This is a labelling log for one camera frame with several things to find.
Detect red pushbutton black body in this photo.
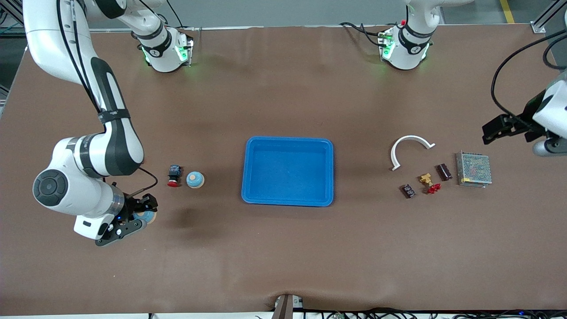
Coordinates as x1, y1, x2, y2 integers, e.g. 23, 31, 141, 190
167, 165, 183, 188

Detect metal mesh power supply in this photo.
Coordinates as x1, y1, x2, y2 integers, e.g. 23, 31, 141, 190
455, 151, 493, 188

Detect white curved plastic piece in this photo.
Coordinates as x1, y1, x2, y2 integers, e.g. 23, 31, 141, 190
390, 135, 436, 171

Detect blue plastic tray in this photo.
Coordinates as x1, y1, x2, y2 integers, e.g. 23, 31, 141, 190
241, 136, 334, 207

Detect brown table mat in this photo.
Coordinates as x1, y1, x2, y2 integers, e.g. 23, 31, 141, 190
0, 24, 567, 316

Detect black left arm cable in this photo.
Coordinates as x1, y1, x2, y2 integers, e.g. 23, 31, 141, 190
491, 29, 567, 124

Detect aluminium frame post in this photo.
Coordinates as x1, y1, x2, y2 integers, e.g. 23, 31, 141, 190
529, 0, 567, 34
0, 0, 27, 43

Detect brass valve red handle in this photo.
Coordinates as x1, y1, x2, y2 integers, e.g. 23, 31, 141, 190
419, 173, 442, 195

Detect grey metal clamp bracket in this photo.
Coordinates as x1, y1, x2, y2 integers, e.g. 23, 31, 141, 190
271, 293, 304, 319

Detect black base cable bundle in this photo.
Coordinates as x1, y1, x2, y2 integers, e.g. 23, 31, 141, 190
340, 21, 390, 48

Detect black table edge cables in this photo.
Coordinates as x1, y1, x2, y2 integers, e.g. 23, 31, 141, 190
255, 307, 567, 319

